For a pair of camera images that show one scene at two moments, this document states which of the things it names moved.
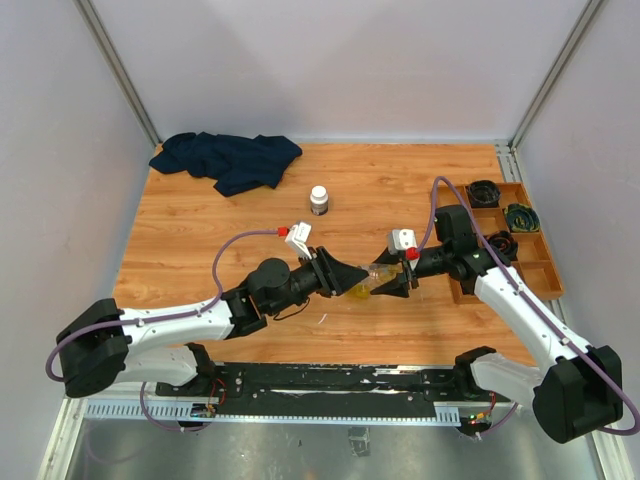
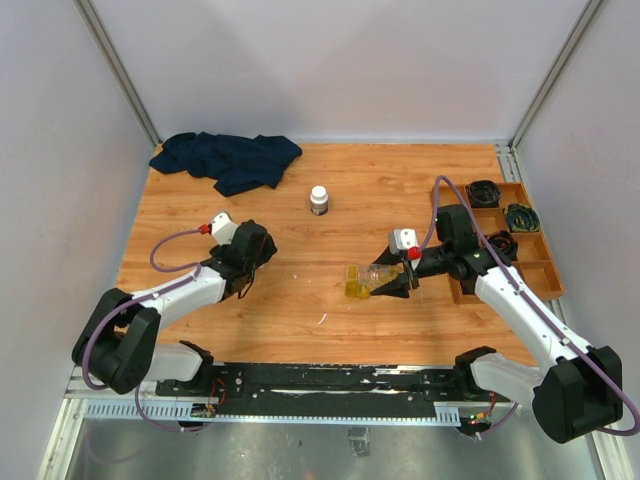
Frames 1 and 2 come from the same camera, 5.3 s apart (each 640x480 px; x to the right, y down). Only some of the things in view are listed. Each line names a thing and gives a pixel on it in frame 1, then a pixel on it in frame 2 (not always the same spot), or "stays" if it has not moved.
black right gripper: x=397 y=287 stays
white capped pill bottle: x=319 y=201 stays
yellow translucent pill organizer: x=360 y=291 stays
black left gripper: x=334 y=276 → x=267 y=250
